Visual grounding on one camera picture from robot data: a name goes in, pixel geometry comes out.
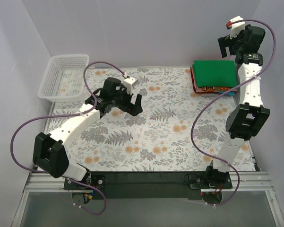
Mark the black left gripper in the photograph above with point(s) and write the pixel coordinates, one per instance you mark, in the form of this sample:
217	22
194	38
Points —
130	103

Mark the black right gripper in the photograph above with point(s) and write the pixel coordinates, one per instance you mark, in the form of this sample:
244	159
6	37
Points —
228	43

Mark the green t shirt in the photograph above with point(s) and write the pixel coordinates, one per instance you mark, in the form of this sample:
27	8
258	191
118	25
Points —
213	73

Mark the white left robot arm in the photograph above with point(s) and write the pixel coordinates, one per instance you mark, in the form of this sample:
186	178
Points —
50	150

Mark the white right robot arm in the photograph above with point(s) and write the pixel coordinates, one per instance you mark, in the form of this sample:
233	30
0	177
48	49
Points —
250	114

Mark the floral table mat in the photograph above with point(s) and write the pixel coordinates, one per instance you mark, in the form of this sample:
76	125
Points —
168	85

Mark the pink folded t shirt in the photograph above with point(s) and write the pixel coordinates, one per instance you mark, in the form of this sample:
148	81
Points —
211	89

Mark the blue folded t shirt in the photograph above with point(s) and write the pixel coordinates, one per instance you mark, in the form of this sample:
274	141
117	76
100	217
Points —
231	93

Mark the red folded t shirt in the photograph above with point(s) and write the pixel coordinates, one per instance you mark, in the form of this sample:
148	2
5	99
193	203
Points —
193	80

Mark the white plastic basket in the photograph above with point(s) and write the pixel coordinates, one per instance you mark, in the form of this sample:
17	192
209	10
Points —
63	78

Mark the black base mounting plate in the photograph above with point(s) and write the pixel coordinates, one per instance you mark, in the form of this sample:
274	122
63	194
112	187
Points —
141	185

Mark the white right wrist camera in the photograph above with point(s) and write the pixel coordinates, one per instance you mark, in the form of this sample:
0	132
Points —
236	25

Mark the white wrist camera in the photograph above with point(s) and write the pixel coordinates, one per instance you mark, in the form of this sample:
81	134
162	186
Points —
236	25
129	84

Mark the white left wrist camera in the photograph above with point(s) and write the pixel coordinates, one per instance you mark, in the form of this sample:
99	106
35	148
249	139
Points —
129	84

